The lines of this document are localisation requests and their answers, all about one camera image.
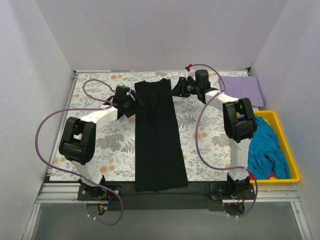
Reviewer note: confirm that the teal t-shirt in bin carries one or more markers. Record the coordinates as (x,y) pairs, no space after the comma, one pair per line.
(264,155)

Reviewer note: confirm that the folded purple t-shirt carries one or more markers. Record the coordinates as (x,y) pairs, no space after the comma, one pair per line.
(244,87)

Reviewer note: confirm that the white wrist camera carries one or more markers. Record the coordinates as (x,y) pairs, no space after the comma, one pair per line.
(190,72)
(123,94)

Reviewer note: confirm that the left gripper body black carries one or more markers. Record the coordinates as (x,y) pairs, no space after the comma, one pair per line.
(133,103)

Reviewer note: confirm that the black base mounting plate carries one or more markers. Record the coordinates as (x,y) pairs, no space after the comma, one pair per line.
(197,195)

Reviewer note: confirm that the yellow plastic bin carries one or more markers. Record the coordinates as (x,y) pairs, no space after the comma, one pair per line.
(272,119)

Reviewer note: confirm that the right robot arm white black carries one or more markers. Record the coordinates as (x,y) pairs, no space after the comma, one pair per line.
(239,124)

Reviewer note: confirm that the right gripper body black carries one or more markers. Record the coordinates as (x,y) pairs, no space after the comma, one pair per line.
(182,86)

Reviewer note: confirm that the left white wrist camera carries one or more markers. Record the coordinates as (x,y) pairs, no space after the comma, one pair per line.
(123,94)

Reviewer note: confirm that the aluminium frame rail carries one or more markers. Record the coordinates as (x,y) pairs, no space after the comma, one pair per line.
(59,192)

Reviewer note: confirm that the black t-shirt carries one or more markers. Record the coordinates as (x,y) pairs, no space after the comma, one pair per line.
(159,160)

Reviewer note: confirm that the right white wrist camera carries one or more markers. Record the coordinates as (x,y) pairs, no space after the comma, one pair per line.
(190,72)

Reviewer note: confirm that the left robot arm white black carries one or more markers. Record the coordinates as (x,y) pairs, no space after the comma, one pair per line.
(78,141)

